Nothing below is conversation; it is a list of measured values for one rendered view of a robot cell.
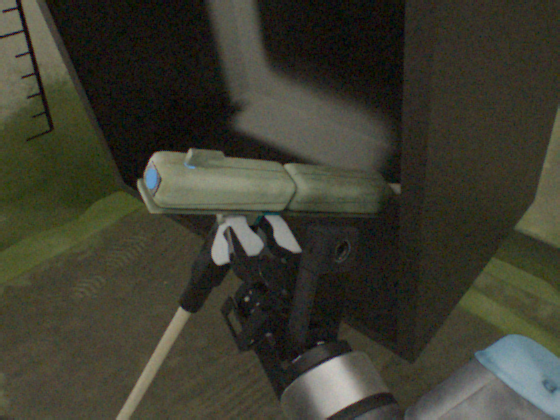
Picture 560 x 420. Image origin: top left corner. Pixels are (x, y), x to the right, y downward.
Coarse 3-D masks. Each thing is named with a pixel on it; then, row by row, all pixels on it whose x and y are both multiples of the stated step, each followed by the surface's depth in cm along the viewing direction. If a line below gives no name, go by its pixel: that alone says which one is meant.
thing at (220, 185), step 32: (160, 160) 54; (192, 160) 54; (224, 160) 59; (256, 160) 62; (160, 192) 53; (192, 192) 55; (224, 192) 57; (256, 192) 59; (288, 192) 61; (320, 192) 64; (352, 192) 67; (384, 192) 70; (192, 288) 69
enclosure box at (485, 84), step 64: (64, 0) 85; (128, 0) 93; (192, 0) 103; (256, 0) 106; (320, 0) 96; (384, 0) 88; (448, 0) 43; (512, 0) 52; (128, 64) 98; (192, 64) 109; (256, 64) 117; (320, 64) 105; (384, 64) 95; (448, 64) 47; (512, 64) 59; (128, 128) 103; (192, 128) 115; (256, 128) 114; (320, 128) 112; (384, 128) 105; (448, 128) 53; (512, 128) 68; (128, 192) 106; (448, 192) 60; (512, 192) 80; (384, 256) 89; (448, 256) 69; (384, 320) 82
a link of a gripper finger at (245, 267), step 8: (224, 232) 60; (232, 232) 59; (232, 240) 58; (232, 248) 57; (240, 248) 58; (232, 256) 58; (240, 256) 57; (248, 256) 57; (256, 256) 58; (232, 264) 57; (240, 264) 56; (248, 264) 57; (256, 264) 57; (240, 272) 57; (248, 272) 56; (256, 272) 56; (248, 280) 56; (256, 280) 56
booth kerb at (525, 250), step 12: (516, 228) 146; (516, 240) 147; (528, 240) 145; (540, 240) 143; (504, 252) 151; (516, 252) 149; (528, 252) 147; (540, 252) 144; (552, 252) 142; (516, 264) 150; (528, 264) 148; (540, 264) 146; (552, 264) 144; (540, 276) 147; (552, 276) 145
